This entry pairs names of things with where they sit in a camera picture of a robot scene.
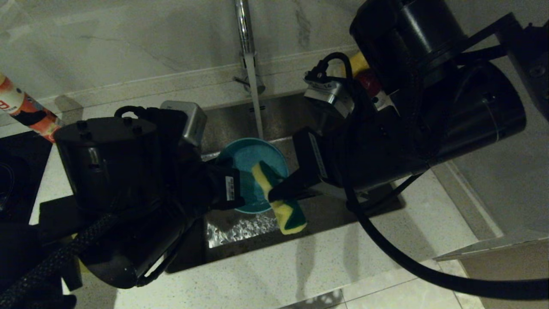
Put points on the blue plastic bowl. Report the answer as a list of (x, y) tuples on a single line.
[(253, 156)]

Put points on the stainless steel sink basin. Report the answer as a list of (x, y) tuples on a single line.
[(326, 214)]

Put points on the orange detergent bottle yellow cap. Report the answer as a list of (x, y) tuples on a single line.
[(21, 109)]

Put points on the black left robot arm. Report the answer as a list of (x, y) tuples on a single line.
[(107, 163)]

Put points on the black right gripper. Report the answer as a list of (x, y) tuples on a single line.
[(321, 159)]

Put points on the black induction cooktop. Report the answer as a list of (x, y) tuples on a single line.
[(21, 171)]

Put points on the yellow pear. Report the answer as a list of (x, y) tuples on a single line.
[(359, 64)]

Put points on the dark red apple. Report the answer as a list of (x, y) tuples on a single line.
[(369, 81)]

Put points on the chrome sink faucet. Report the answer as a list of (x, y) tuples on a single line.
[(244, 25)]

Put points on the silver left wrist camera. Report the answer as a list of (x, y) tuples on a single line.
[(193, 122)]

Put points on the beige wooden cabinet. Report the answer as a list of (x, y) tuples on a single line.
[(514, 274)]

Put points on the green and yellow sponge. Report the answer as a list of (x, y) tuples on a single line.
[(291, 216)]

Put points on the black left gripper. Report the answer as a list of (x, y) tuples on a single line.
[(206, 184)]

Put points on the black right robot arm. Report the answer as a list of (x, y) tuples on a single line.
[(429, 107)]

